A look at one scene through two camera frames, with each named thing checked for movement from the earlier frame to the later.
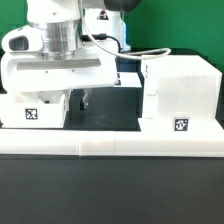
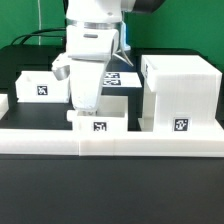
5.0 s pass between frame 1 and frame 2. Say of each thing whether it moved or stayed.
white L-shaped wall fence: stayed
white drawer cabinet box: stayed
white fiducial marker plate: stayed
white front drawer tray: moved
